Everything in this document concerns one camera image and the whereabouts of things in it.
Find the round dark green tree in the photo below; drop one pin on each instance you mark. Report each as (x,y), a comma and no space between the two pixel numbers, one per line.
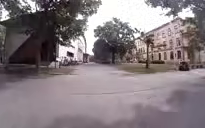
(113,38)

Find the grey asphalt street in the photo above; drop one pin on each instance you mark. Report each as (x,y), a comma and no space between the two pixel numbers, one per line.
(100,96)

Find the white building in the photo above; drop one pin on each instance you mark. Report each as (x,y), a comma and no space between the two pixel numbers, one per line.
(71,51)

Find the row of parked vehicles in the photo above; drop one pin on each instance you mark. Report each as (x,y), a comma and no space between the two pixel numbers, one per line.
(67,61)

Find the grass patch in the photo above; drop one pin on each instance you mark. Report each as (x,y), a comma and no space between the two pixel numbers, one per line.
(146,68)

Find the small slender tree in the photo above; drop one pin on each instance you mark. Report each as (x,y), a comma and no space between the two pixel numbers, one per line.
(148,46)

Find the large tree with thick trunk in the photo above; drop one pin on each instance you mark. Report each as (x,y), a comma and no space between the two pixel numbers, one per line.
(60,20)

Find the beige multi-storey building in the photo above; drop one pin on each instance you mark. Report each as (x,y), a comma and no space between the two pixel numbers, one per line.
(170,41)

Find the dark angular building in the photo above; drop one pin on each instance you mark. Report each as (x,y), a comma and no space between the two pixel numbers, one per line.
(30,40)

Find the dark vehicle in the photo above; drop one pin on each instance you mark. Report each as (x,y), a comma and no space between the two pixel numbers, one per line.
(183,66)

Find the tree with overhanging branches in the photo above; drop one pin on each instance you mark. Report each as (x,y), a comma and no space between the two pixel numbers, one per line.
(196,20)

